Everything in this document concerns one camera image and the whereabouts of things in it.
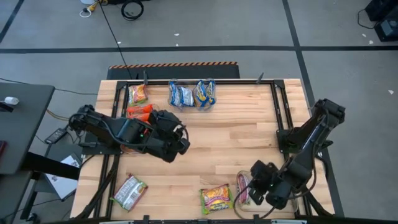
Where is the orange Maruchan ramen pack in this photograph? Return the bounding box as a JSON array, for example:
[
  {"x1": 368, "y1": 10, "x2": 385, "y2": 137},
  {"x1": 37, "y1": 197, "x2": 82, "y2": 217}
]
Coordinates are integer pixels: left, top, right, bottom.
[
  {"x1": 126, "y1": 104, "x2": 155, "y2": 114},
  {"x1": 127, "y1": 112, "x2": 152, "y2": 123}
]

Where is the white printed box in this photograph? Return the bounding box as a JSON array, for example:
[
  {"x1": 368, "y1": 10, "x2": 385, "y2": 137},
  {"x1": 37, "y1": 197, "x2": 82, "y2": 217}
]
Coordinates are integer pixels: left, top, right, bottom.
[{"x1": 44, "y1": 154, "x2": 79, "y2": 200}]

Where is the black metal table frame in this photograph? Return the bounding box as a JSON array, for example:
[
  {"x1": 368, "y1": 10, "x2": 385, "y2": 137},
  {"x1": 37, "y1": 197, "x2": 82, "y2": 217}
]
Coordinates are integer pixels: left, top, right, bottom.
[{"x1": 74, "y1": 79, "x2": 336, "y2": 224}]

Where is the black coiled cable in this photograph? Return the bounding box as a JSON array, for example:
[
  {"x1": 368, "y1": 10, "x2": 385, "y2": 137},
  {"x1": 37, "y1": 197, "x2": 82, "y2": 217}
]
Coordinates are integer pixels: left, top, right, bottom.
[{"x1": 120, "y1": 0, "x2": 145, "y2": 22}]

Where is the black equipment case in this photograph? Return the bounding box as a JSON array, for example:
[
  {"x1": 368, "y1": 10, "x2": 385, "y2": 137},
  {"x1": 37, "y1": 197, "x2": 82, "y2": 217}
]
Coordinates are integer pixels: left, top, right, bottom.
[
  {"x1": 374, "y1": 17, "x2": 398, "y2": 43},
  {"x1": 364, "y1": 0, "x2": 398, "y2": 22}
]

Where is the yellow cable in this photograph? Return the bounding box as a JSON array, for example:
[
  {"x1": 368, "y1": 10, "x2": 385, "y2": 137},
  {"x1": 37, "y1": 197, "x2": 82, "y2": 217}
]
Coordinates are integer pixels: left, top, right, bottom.
[{"x1": 46, "y1": 109, "x2": 72, "y2": 122}]

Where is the black looped cable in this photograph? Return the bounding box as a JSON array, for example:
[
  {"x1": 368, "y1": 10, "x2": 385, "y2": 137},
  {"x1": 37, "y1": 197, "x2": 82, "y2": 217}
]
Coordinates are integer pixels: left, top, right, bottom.
[{"x1": 356, "y1": 8, "x2": 379, "y2": 30}]

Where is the black mat with hazard stripe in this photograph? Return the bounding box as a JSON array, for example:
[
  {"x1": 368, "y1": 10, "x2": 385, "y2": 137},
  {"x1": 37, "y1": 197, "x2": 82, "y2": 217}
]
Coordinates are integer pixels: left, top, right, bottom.
[{"x1": 106, "y1": 61, "x2": 241, "y2": 80}]

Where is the long black floor cable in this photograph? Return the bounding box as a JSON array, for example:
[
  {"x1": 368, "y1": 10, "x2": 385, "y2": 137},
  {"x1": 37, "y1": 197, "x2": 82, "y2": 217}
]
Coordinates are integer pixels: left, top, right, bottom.
[{"x1": 98, "y1": 0, "x2": 134, "y2": 80}]

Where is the silver red packet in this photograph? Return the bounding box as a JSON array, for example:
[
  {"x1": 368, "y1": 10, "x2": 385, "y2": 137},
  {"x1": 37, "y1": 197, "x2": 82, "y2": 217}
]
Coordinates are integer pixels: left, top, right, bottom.
[{"x1": 110, "y1": 174, "x2": 149, "y2": 212}]

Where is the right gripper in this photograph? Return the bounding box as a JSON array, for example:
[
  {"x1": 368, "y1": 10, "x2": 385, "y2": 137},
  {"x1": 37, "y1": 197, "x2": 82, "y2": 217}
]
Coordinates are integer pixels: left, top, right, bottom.
[{"x1": 248, "y1": 160, "x2": 279, "y2": 206}]

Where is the dark grey desk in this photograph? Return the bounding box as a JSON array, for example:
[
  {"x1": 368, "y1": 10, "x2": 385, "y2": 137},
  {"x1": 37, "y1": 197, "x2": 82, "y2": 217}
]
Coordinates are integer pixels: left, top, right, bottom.
[{"x1": 0, "y1": 82, "x2": 56, "y2": 175}]

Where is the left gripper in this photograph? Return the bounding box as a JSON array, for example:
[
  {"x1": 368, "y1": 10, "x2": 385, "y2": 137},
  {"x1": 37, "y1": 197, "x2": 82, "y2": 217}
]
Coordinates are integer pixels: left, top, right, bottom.
[{"x1": 146, "y1": 109, "x2": 191, "y2": 164}]

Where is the black desk leg frame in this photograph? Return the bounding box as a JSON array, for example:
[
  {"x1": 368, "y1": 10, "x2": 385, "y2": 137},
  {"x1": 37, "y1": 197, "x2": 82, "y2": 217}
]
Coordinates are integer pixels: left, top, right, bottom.
[{"x1": 18, "y1": 151, "x2": 82, "y2": 222}]

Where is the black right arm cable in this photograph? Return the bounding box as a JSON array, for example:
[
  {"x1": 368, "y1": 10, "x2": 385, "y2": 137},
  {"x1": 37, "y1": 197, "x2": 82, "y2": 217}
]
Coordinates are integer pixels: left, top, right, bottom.
[{"x1": 233, "y1": 182, "x2": 280, "y2": 220}]

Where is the black power adapter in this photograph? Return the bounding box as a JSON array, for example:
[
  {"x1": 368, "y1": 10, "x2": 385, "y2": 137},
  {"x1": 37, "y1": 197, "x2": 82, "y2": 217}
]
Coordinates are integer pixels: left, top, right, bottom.
[{"x1": 44, "y1": 127, "x2": 68, "y2": 144}]

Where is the white and yellow cord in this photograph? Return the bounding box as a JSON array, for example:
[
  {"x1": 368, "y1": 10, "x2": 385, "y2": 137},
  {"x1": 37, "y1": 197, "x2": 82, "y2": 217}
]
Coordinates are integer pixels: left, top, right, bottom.
[{"x1": 79, "y1": 0, "x2": 108, "y2": 18}]

